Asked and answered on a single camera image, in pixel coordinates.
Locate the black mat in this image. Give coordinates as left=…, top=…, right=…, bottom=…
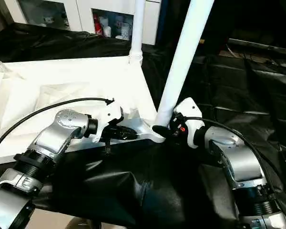
left=0, top=19, right=286, bottom=229

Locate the white plastic table top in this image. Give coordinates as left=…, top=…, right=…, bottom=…
left=0, top=55, right=165, bottom=166

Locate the black furniture with gold label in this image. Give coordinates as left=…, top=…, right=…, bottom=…
left=158, top=0, right=286, bottom=55

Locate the white cabinet with glass doors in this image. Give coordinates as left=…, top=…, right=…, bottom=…
left=4, top=0, right=162, bottom=46

